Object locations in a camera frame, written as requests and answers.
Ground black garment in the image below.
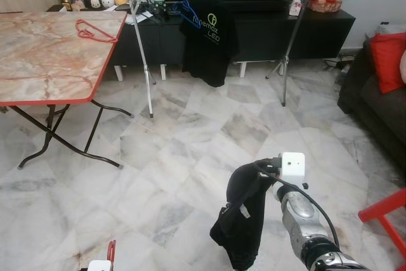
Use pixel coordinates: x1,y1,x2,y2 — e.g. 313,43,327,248
211,162,280,270

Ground blue hanger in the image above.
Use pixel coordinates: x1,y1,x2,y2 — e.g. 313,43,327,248
166,0,202,29

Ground dark brown sofa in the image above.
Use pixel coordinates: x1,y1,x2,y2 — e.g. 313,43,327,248
338,36,406,170

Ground red cushion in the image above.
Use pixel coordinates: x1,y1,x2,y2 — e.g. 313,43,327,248
370,32,406,94

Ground black TV cabinet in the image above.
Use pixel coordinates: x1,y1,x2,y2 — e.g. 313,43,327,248
48,8,356,81

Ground black printed T-shirt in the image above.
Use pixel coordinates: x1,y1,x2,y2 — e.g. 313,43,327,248
180,0,240,88

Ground white papers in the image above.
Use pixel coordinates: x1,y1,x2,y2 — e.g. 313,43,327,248
124,10,153,25

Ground marble folding table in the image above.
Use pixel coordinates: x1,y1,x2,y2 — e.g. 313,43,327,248
0,10,134,170

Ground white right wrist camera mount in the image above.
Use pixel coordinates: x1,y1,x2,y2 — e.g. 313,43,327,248
280,152,306,186

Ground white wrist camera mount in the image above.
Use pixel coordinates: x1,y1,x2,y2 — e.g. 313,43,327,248
280,152,306,186
87,260,113,271

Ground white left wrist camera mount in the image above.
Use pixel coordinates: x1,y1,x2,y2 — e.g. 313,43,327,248
87,260,113,271

